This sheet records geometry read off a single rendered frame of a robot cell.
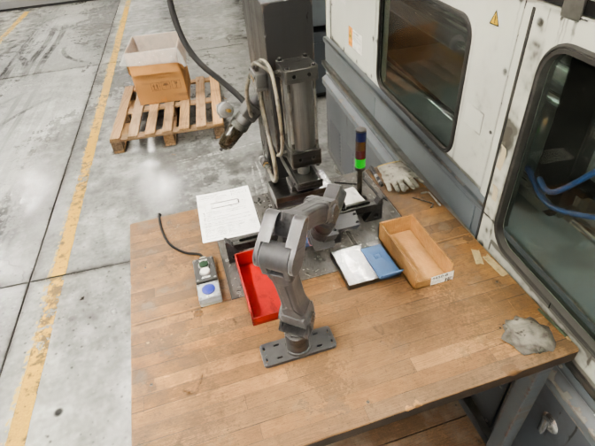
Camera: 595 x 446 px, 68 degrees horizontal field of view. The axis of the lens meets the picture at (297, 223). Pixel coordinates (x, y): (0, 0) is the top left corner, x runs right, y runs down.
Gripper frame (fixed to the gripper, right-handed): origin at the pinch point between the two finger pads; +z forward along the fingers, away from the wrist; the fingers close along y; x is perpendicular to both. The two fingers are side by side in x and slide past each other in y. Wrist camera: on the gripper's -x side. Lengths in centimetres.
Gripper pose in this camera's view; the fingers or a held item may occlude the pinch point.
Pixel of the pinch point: (314, 242)
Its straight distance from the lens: 135.4
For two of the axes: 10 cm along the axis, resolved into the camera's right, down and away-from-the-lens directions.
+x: -9.5, 2.2, -2.3
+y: -2.9, -9.1, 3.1
